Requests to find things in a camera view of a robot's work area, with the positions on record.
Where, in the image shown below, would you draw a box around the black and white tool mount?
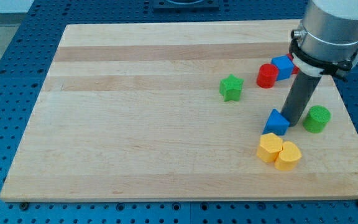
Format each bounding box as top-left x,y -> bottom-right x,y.
289,39 -> 358,82

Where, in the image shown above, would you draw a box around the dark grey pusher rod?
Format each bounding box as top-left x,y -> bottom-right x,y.
281,71 -> 321,127

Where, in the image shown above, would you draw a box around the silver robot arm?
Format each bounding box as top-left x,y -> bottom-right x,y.
281,0 -> 358,126

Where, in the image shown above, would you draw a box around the red block behind cube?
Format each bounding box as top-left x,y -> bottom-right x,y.
287,53 -> 300,75

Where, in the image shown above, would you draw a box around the blue cube block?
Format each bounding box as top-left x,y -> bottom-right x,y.
271,55 -> 294,81

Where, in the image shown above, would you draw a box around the green cylinder block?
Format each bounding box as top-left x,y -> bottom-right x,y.
303,105 -> 331,134

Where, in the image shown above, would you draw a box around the red cylinder block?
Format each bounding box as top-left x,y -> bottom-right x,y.
257,63 -> 279,88

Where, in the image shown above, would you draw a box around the blue triangle block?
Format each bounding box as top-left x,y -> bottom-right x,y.
262,109 -> 290,136

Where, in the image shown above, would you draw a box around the yellow hexagon block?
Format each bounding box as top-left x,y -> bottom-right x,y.
256,133 -> 283,162

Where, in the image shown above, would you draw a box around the green star block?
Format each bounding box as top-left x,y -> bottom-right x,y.
219,74 -> 244,101

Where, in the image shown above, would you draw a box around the yellow heart block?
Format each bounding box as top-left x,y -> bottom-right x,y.
274,141 -> 302,171

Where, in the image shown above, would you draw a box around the wooden board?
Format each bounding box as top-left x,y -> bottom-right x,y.
0,20 -> 358,202

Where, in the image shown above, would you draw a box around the dark mounting plate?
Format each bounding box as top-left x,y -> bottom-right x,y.
151,0 -> 219,11

